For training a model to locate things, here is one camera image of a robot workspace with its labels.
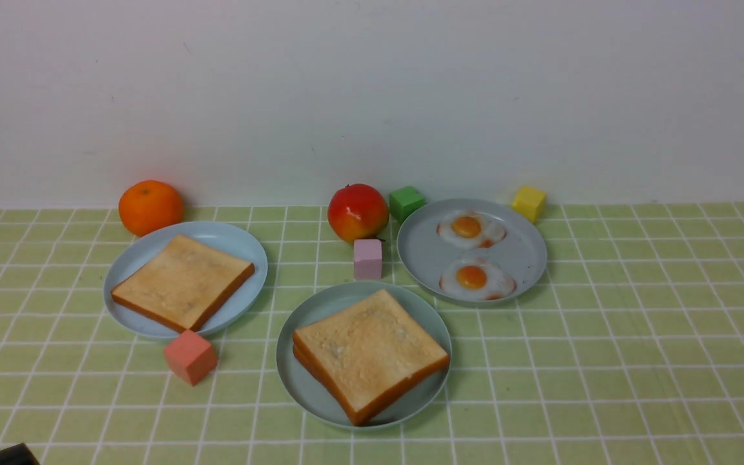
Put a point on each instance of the fried egg toy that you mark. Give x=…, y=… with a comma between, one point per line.
x=475, y=279
x=468, y=229

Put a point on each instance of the green foam cube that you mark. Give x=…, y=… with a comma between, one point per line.
x=405, y=201

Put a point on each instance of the orange mandarin fruit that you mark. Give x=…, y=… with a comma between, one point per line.
x=149, y=206

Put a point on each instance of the red yellow apple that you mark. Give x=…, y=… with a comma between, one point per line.
x=357, y=212

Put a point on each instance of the light blue centre plate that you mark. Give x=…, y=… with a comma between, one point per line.
x=307, y=323

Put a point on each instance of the yellow foam cube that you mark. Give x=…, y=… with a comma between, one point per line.
x=529, y=202

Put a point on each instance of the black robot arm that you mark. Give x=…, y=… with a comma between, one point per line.
x=18, y=454

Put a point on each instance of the light blue egg plate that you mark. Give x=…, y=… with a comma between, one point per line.
x=522, y=254

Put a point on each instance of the lilac foam cube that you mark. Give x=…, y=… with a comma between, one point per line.
x=368, y=259

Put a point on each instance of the near fried egg toy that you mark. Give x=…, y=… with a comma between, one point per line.
x=475, y=279

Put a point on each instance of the toast slice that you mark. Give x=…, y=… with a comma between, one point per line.
x=184, y=285
x=323, y=378
x=369, y=352

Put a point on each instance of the green checkered tablecloth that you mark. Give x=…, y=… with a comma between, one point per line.
x=630, y=350

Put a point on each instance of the light blue bread plate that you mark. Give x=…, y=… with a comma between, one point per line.
x=221, y=236

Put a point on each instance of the salmon pink foam cube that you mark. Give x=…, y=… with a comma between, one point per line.
x=190, y=357

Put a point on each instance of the far fried egg toy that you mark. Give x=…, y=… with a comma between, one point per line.
x=468, y=229

